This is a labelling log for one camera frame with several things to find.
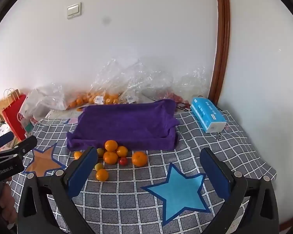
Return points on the white teal printed bag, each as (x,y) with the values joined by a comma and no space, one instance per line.
(26,119)

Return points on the pale patterned bedsheet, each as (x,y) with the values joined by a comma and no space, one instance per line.
(58,115)

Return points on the blue tissue pack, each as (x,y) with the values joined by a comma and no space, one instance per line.
(207,115)

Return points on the white plastic bag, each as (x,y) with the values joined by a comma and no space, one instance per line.
(48,96)

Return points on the red paper bag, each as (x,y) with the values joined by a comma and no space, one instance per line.
(13,119)

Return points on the white light switch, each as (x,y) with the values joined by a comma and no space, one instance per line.
(74,10)

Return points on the bag of red fruits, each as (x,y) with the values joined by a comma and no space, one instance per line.
(175,97)

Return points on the large mandarin orange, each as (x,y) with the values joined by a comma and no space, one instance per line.
(139,158)

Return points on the red cherry tomato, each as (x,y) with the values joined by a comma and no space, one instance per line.
(123,161)

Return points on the brown wooden door frame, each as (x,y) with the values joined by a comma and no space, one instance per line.
(222,41)

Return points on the purple towel covered tray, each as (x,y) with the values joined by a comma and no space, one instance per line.
(127,124)

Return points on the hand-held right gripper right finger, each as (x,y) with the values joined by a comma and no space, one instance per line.
(213,173)

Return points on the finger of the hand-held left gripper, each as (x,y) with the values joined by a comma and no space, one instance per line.
(3,139)
(24,146)

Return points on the crumpled clear plastic bag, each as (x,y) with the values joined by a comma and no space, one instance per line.
(193,82)

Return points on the white dotted cloth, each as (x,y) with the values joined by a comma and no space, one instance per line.
(0,131)

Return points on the person's left hand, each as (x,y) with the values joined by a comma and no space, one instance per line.
(8,199)

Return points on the small mandarin orange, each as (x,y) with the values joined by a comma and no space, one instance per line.
(77,155)

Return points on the yellow-green round fruit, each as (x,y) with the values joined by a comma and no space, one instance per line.
(100,151)
(99,166)

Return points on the grey checkered star blanket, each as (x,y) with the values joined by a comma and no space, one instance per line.
(136,199)

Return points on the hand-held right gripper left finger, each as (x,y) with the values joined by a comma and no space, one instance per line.
(81,173)

